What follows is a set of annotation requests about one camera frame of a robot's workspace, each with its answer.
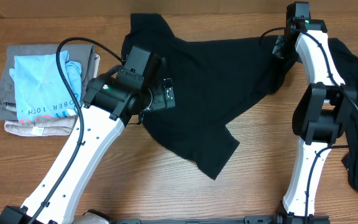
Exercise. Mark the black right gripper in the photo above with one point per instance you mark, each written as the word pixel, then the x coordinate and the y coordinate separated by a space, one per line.
pixel 277 51

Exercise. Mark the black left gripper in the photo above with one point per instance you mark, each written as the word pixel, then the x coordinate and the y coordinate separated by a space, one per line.
pixel 158 99

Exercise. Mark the black t-shirt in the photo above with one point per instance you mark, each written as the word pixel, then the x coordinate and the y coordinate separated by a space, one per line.
pixel 213 83

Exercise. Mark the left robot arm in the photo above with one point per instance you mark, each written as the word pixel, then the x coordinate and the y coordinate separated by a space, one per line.
pixel 111 99

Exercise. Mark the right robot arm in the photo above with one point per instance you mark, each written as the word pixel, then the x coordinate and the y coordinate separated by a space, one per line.
pixel 321 115

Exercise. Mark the beige folded garment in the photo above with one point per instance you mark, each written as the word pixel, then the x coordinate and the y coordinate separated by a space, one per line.
pixel 50 127

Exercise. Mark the light blue folded shirt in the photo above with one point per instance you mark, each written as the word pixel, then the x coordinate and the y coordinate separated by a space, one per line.
pixel 40 93

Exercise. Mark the grey folded garment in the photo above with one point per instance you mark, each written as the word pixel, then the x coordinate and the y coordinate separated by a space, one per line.
pixel 81 53

